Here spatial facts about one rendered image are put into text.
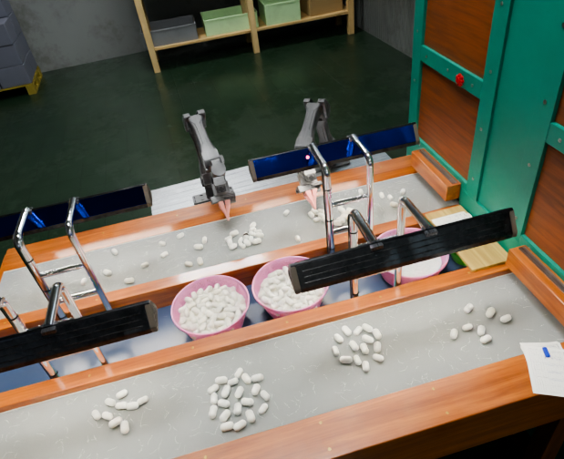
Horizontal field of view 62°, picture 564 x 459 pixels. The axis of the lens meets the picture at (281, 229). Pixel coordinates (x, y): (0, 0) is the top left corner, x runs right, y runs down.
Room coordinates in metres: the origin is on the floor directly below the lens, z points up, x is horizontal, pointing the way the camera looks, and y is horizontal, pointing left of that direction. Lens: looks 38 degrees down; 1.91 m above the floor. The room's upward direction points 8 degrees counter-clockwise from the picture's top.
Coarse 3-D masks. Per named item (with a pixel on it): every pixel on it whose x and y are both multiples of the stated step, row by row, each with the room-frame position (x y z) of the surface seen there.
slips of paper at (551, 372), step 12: (528, 348) 0.76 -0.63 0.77; (540, 348) 0.75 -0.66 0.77; (552, 348) 0.75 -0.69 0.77; (528, 360) 0.72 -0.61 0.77; (540, 360) 0.71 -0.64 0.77; (552, 360) 0.71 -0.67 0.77; (540, 372) 0.68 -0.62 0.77; (552, 372) 0.67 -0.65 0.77; (540, 384) 0.64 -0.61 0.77; (552, 384) 0.64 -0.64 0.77
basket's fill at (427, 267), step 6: (438, 258) 1.20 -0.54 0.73; (414, 264) 1.18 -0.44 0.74; (420, 264) 1.17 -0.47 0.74; (426, 264) 1.17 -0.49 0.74; (432, 264) 1.17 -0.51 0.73; (438, 264) 1.17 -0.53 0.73; (390, 270) 1.17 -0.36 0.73; (402, 270) 1.16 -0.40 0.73; (408, 270) 1.16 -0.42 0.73; (414, 270) 1.15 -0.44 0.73; (420, 270) 1.15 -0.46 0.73; (426, 270) 1.14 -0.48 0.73; (432, 270) 1.14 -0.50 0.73; (408, 276) 1.13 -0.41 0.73; (414, 276) 1.13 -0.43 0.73
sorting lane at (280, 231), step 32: (352, 192) 1.66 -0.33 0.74; (384, 192) 1.63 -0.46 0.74; (416, 192) 1.59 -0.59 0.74; (224, 224) 1.57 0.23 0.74; (256, 224) 1.54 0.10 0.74; (288, 224) 1.51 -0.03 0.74; (320, 224) 1.48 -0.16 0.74; (96, 256) 1.49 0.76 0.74; (128, 256) 1.45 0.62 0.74; (192, 256) 1.40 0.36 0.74; (224, 256) 1.37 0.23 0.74; (0, 288) 1.38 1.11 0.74; (32, 288) 1.35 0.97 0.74
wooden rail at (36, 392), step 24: (504, 264) 1.09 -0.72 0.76; (408, 288) 1.05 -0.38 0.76; (432, 288) 1.03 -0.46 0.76; (312, 312) 1.00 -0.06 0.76; (336, 312) 0.99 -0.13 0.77; (360, 312) 0.99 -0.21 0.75; (216, 336) 0.96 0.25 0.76; (240, 336) 0.95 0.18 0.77; (264, 336) 0.94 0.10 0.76; (144, 360) 0.91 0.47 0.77; (168, 360) 0.90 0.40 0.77; (48, 384) 0.88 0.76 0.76; (72, 384) 0.86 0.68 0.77; (96, 384) 0.86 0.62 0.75; (0, 408) 0.82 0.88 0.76
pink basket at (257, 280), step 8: (296, 256) 1.27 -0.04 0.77; (280, 264) 1.27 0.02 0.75; (264, 272) 1.23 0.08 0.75; (256, 280) 1.19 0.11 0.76; (256, 288) 1.17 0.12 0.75; (256, 296) 1.12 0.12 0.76; (312, 304) 1.03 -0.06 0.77; (320, 304) 1.09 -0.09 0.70; (272, 312) 1.05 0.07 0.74; (280, 312) 1.03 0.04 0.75; (288, 312) 1.02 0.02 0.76; (296, 312) 1.02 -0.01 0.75
